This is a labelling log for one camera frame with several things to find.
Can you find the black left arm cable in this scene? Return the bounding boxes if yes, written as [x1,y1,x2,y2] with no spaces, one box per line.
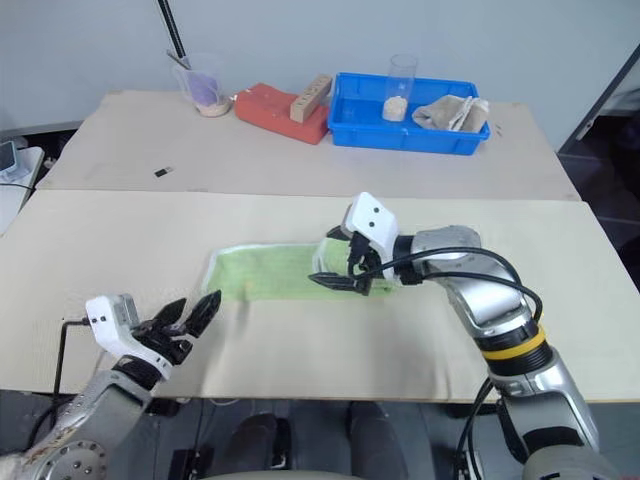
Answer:
[51,318,97,402]

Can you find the wooden block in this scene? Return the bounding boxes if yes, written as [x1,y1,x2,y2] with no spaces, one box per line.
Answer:
[289,74,334,124]

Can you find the green towel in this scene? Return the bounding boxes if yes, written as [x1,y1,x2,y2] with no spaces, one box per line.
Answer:
[201,238,397,304]

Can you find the clear measuring cup with purple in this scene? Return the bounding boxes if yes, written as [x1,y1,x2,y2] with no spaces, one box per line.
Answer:
[166,49,234,119]

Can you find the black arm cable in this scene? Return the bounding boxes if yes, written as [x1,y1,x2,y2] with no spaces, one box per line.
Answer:
[51,318,97,402]
[383,249,545,327]

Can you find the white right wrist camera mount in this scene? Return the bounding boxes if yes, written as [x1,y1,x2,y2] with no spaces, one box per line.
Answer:
[343,191,402,280]

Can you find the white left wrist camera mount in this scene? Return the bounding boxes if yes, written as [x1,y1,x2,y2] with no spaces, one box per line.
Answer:
[84,293,174,382]

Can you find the blue plastic bin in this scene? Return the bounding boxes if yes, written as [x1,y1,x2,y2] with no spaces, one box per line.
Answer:
[326,71,493,157]

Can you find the black rod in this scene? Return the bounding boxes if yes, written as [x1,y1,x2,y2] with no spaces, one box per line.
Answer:
[156,0,192,71]

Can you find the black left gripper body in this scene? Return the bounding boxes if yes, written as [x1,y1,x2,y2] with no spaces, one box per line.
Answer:
[131,322,195,366]

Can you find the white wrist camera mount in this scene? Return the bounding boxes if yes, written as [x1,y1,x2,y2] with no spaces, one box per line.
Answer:
[343,191,402,280]
[84,293,174,382]

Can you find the clear plastic tube with grains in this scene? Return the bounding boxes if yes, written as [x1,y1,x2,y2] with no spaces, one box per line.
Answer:
[381,52,419,123]

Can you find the beige folded cloth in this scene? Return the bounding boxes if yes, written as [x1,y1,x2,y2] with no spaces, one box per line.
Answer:
[411,94,491,134]

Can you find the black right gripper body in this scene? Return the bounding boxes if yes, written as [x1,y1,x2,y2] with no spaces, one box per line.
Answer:
[339,227,387,296]

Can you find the dark panel furniture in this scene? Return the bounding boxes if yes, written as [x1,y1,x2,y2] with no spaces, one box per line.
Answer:
[556,46,640,292]

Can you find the dark rounded leg shape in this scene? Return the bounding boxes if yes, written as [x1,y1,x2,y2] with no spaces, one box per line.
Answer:
[233,411,294,472]
[347,400,409,480]

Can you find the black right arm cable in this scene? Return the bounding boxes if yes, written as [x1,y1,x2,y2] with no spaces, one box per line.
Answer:
[383,249,545,327]

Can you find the black looped cables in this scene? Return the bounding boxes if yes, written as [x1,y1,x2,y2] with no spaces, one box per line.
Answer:
[456,377,531,480]

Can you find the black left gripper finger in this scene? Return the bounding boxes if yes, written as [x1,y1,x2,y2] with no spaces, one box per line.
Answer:
[148,297,188,336]
[182,289,223,340]

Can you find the red brick-shaped block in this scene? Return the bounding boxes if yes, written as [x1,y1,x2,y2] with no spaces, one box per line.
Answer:
[233,82,332,147]

